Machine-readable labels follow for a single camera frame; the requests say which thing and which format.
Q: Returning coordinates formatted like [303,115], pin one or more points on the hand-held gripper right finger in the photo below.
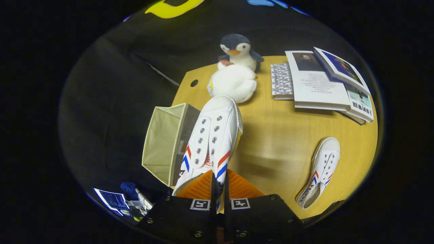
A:
[226,203]

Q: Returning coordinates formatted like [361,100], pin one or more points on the penguin plush toy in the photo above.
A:
[237,45]

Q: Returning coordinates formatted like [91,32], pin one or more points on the white book with portrait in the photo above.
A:
[315,88]

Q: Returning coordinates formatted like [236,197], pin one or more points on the blue cover book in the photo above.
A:
[342,67]

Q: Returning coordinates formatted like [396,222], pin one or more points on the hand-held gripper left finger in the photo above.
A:
[214,195]

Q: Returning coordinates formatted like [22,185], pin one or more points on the teal cover book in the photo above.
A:
[361,103]

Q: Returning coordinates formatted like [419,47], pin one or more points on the grey patterned book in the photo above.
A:
[282,81]

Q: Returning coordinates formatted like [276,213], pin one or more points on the grey fabric storage box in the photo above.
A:
[162,142]

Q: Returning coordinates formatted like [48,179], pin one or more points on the blue cloth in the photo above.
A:
[129,189]

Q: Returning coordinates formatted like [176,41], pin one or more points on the white round plush toy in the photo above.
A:
[234,83]

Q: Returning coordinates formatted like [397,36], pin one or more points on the white striped canvas shoe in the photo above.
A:
[217,135]
[323,166]

